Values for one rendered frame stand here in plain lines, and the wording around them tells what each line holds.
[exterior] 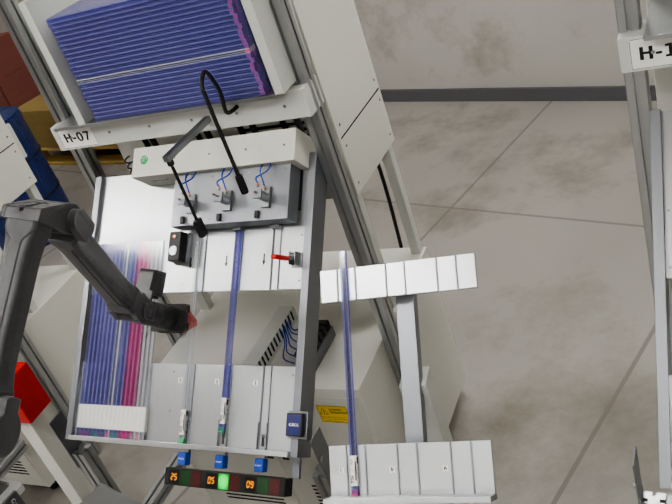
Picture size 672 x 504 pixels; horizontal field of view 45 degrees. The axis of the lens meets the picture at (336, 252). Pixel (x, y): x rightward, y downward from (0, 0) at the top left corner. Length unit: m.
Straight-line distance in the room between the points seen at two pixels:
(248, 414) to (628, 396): 1.36
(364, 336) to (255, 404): 0.48
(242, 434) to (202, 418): 0.12
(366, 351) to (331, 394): 0.16
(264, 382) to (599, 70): 3.20
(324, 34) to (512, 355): 1.47
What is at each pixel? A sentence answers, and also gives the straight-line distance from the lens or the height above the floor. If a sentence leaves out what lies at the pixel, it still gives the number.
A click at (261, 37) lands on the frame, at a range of 1.80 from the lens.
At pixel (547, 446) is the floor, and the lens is 2.71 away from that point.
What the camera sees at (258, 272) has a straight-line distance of 1.98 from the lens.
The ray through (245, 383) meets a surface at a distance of 1.96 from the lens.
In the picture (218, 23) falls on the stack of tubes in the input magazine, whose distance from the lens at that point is 1.85.
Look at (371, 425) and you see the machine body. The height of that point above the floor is 0.49.
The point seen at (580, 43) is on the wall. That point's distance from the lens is 4.67.
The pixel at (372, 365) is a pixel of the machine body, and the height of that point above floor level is 0.61.
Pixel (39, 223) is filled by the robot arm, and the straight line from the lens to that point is 1.46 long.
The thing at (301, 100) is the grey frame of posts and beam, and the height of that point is 1.35.
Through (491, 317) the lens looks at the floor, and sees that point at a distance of 3.25.
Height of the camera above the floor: 1.96
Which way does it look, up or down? 30 degrees down
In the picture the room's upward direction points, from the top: 20 degrees counter-clockwise
